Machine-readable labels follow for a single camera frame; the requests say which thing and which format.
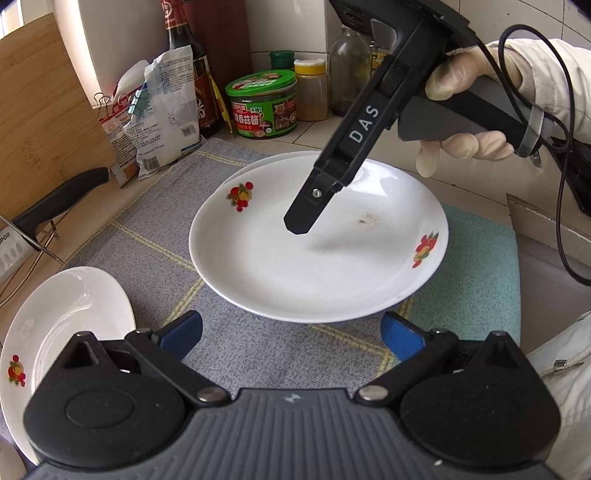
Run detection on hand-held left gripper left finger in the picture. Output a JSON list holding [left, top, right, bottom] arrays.
[[62, 310, 232, 409]]

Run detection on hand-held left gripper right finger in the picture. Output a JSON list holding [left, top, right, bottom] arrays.
[[353, 311, 529, 409]]

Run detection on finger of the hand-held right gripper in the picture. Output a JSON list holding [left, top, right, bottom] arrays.
[[283, 164, 346, 236]]

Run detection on large white flower plate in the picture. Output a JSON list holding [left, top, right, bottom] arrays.
[[188, 154, 450, 324]]

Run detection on person's right forearm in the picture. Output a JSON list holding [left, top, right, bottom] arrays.
[[501, 37, 591, 144]]

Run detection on person's right hand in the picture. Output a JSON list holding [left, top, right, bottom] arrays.
[[416, 39, 527, 178]]

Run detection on glass bottle with red cap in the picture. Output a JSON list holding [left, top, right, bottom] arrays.
[[329, 25, 372, 116]]

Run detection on yellow lid spice jar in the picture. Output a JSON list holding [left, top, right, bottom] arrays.
[[294, 59, 329, 121]]

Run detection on grey and teal towel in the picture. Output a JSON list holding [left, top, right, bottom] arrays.
[[60, 137, 522, 402]]

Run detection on green cap bottle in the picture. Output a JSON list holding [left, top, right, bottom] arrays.
[[270, 50, 296, 72]]

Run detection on green lid sauce jar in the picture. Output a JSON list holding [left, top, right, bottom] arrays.
[[225, 70, 298, 139]]

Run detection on white plastic bag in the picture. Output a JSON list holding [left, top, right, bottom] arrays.
[[136, 46, 204, 178]]

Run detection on person's white jacket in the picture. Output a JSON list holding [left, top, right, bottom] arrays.
[[526, 311, 591, 480]]

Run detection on dark soy sauce bottle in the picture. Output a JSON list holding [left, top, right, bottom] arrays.
[[161, 0, 221, 139]]

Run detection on green binder clip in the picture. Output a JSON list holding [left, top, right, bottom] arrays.
[[128, 90, 153, 116]]

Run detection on red and white packet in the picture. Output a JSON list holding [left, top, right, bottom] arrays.
[[95, 92, 141, 188]]

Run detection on bamboo cutting board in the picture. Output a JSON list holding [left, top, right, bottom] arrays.
[[0, 13, 118, 227]]

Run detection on metal wire knife rack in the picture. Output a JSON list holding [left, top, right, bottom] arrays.
[[0, 217, 65, 308]]

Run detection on black handled kitchen knife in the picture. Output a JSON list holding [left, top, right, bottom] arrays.
[[0, 167, 110, 280]]

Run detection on black cable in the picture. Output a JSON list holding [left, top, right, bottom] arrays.
[[478, 23, 591, 287]]

